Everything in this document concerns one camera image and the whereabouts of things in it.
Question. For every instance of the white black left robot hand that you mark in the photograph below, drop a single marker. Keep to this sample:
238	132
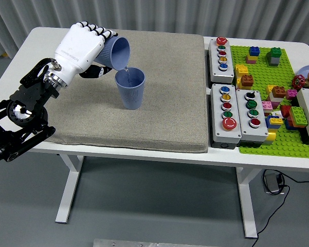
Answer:
79	49

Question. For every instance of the blue ribbed plastic cup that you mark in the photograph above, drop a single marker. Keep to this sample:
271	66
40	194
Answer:
118	54
131	90

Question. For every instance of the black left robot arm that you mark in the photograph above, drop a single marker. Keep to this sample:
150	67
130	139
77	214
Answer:
28	95

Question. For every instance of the grey pleated curtain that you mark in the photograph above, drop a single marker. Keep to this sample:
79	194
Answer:
144	13

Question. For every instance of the grey-brown fabric mat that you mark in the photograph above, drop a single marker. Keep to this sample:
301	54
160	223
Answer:
156	103

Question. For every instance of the white table leg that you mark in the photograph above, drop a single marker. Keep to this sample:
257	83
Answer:
69	185
246	200

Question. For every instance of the five-button control box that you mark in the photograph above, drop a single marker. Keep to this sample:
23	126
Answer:
216	74
218	131

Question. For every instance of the brown toy brick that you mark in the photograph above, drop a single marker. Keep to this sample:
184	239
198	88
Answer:
246	81

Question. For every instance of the blue yellow pink brick stack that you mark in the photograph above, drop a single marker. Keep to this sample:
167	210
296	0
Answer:
254	51

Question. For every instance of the green toy brick baseplate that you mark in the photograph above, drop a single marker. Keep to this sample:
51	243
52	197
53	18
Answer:
262	74

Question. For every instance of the green grey brick stack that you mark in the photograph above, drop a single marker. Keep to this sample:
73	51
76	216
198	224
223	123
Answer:
274	60

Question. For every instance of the brown white yellow brick stack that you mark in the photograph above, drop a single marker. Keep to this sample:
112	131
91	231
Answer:
278	92

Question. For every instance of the yellow toy brick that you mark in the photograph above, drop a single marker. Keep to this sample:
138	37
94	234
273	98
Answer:
271	135

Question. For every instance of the red toy brick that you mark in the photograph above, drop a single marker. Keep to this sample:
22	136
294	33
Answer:
285	111

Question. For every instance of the pink toy brick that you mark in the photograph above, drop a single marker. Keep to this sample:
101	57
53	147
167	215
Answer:
291	94

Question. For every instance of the red valve handwheel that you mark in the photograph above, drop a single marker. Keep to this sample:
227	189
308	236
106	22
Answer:
298	81

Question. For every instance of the light blue plate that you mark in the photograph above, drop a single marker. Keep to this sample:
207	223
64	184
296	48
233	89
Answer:
304	70

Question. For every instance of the green orange brick stack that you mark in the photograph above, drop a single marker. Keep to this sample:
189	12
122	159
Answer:
298	115

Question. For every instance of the grey button control box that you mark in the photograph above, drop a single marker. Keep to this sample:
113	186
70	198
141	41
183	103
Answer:
304	103

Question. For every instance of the grey power adapter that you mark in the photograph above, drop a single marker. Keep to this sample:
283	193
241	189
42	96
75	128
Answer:
271	183

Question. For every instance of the four-button box with switch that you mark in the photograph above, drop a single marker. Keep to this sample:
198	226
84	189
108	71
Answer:
257	133

